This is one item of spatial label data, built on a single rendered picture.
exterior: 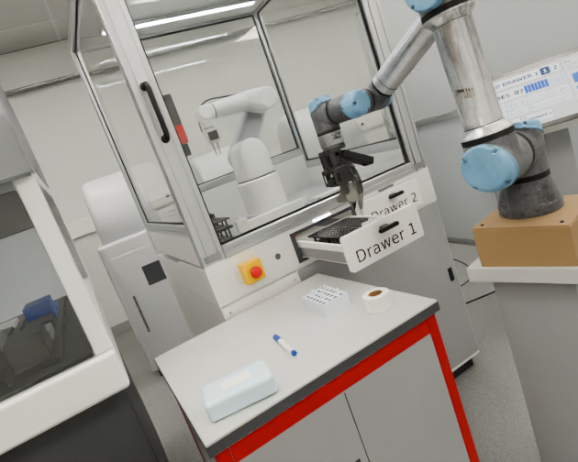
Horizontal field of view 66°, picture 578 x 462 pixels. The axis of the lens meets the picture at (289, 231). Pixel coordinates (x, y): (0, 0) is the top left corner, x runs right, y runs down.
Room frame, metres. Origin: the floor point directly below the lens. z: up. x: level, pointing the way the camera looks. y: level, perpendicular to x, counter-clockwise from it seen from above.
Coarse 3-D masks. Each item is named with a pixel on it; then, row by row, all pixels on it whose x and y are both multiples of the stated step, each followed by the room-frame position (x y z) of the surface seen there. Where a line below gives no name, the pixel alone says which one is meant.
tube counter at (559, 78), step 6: (546, 78) 1.74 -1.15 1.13; (552, 78) 1.73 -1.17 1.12; (558, 78) 1.72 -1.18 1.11; (564, 78) 1.70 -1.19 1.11; (528, 84) 1.77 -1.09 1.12; (534, 84) 1.76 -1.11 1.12; (540, 84) 1.74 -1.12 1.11; (546, 84) 1.73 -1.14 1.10; (552, 84) 1.72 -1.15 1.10; (516, 90) 1.79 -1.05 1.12; (522, 90) 1.77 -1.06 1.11; (528, 90) 1.76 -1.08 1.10; (534, 90) 1.74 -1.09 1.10; (516, 96) 1.77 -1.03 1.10
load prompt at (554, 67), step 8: (552, 64) 1.76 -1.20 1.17; (560, 64) 1.74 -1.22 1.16; (528, 72) 1.80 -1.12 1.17; (536, 72) 1.78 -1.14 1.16; (544, 72) 1.76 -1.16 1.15; (552, 72) 1.74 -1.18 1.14; (504, 80) 1.84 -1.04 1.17; (512, 80) 1.82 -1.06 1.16; (520, 80) 1.80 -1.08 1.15; (528, 80) 1.78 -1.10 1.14; (496, 88) 1.84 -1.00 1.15; (504, 88) 1.82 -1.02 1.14
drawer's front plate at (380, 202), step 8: (400, 184) 1.73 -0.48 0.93; (408, 184) 1.74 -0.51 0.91; (416, 184) 1.76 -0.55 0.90; (384, 192) 1.69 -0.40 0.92; (392, 192) 1.71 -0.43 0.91; (408, 192) 1.74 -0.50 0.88; (416, 192) 1.75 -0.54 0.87; (368, 200) 1.66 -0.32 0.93; (376, 200) 1.67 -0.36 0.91; (384, 200) 1.69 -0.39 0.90; (392, 200) 1.70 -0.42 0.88; (400, 200) 1.72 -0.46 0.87; (408, 200) 1.73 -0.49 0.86; (368, 208) 1.66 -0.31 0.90; (376, 208) 1.67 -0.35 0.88; (384, 208) 1.68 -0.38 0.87; (392, 208) 1.70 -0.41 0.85
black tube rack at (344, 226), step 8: (336, 224) 1.57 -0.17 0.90; (344, 224) 1.52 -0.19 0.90; (352, 224) 1.48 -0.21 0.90; (360, 224) 1.44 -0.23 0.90; (320, 232) 1.53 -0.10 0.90; (328, 232) 1.48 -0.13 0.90; (336, 232) 1.44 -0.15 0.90; (344, 232) 1.40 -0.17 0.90; (320, 240) 1.53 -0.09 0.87; (328, 240) 1.44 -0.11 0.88; (336, 240) 1.45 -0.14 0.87
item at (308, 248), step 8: (352, 216) 1.62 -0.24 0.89; (360, 216) 1.58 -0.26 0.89; (368, 216) 1.53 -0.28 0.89; (296, 240) 1.56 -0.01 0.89; (304, 240) 1.57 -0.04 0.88; (312, 240) 1.58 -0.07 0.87; (304, 248) 1.50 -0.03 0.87; (312, 248) 1.45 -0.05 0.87; (320, 248) 1.40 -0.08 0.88; (328, 248) 1.35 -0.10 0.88; (336, 248) 1.31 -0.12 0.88; (304, 256) 1.52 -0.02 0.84; (312, 256) 1.47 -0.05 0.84; (320, 256) 1.41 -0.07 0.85; (328, 256) 1.36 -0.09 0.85; (336, 256) 1.32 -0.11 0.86; (344, 256) 1.27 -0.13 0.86
